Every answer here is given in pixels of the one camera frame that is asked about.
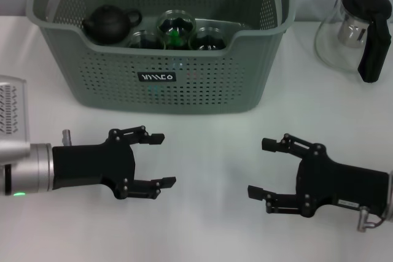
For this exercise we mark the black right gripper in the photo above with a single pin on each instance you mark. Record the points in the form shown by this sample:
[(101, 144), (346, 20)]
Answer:
[(337, 182)]

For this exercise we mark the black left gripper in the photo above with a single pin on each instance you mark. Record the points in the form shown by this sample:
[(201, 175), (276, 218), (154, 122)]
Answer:
[(92, 164)]

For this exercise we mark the glass teacup black base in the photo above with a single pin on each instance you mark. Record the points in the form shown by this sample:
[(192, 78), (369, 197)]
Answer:
[(170, 19), (144, 41), (208, 41)]

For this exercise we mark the green toy brick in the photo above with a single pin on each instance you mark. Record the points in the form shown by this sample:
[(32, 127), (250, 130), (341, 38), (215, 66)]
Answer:
[(175, 36)]

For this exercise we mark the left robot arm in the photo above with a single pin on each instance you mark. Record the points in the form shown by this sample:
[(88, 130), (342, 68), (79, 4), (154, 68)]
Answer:
[(33, 170)]

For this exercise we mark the grey perforated storage basket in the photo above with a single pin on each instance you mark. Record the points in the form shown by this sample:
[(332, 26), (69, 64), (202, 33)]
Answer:
[(199, 90)]

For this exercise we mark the silver left gripper stud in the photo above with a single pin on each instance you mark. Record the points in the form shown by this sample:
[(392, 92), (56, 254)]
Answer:
[(66, 137)]

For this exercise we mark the black clay teapot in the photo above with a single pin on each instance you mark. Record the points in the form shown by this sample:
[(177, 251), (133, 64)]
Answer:
[(107, 24)]

